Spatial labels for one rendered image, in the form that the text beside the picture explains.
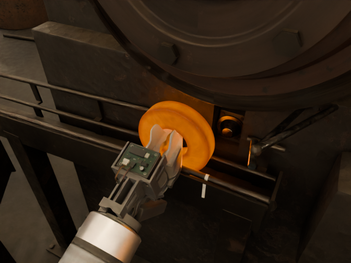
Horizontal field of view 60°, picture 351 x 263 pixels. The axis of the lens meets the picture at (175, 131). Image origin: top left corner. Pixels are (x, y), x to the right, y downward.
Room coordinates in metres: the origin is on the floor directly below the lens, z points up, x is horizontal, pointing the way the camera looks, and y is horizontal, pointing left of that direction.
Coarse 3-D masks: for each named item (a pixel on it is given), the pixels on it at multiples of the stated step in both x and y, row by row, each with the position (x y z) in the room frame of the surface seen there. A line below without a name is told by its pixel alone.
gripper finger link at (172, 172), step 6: (180, 150) 0.39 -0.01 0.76; (180, 156) 0.39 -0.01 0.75; (174, 162) 0.37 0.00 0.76; (180, 162) 0.37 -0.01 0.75; (168, 168) 0.36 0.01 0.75; (174, 168) 0.36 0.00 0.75; (180, 168) 0.37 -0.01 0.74; (168, 174) 0.35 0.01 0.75; (174, 174) 0.35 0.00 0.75; (168, 180) 0.34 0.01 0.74; (174, 180) 0.34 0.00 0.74; (168, 186) 0.34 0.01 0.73
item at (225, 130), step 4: (224, 120) 0.49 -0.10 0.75; (228, 120) 0.48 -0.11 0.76; (232, 120) 0.48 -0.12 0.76; (220, 124) 0.49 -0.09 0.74; (224, 124) 0.48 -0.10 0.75; (228, 124) 0.47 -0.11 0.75; (232, 124) 0.47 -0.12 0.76; (236, 124) 0.47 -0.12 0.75; (220, 128) 0.49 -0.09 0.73; (224, 128) 0.47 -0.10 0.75; (228, 128) 0.47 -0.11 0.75; (232, 128) 0.47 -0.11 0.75; (236, 128) 0.47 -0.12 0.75; (240, 128) 0.47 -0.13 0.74; (224, 132) 0.47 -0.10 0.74; (228, 132) 0.46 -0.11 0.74; (232, 132) 0.46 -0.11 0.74; (236, 132) 0.47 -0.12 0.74; (224, 136) 0.47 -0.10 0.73; (228, 136) 0.46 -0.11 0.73; (232, 136) 0.46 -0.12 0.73
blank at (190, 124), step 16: (160, 112) 0.44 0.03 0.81; (176, 112) 0.43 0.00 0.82; (192, 112) 0.43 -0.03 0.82; (144, 128) 0.46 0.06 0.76; (176, 128) 0.42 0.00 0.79; (192, 128) 0.41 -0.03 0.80; (208, 128) 0.42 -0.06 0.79; (144, 144) 0.46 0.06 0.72; (192, 144) 0.41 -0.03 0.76; (208, 144) 0.40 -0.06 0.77; (192, 160) 0.41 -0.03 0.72; (208, 160) 0.40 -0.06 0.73
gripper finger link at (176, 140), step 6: (174, 132) 0.39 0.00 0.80; (174, 138) 0.39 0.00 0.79; (180, 138) 0.41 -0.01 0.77; (174, 144) 0.39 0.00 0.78; (180, 144) 0.40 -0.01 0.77; (168, 150) 0.38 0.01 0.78; (174, 150) 0.39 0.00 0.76; (162, 156) 0.38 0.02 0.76; (168, 156) 0.37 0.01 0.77; (174, 156) 0.38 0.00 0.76; (168, 162) 0.37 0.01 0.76
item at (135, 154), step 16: (128, 144) 0.36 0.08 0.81; (128, 160) 0.33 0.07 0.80; (144, 160) 0.33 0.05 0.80; (160, 160) 0.33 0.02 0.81; (128, 176) 0.30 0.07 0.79; (144, 176) 0.30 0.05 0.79; (160, 176) 0.34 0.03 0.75; (112, 192) 0.29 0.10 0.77; (128, 192) 0.30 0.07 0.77; (144, 192) 0.31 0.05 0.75; (160, 192) 0.32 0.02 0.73; (112, 208) 0.26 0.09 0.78; (128, 208) 0.27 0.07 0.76; (128, 224) 0.25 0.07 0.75
